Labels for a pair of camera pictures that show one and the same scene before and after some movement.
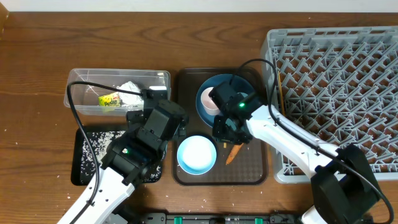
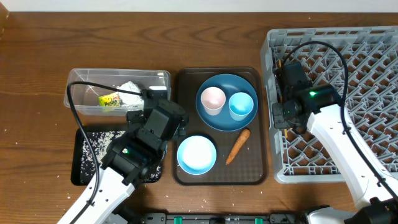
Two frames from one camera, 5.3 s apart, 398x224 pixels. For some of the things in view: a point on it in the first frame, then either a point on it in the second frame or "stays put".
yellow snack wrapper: x=111 y=99 stays put
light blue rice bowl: x=196 y=155 stays put
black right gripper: x=219 y=121 -> x=279 y=121
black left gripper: x=138 y=118 stays put
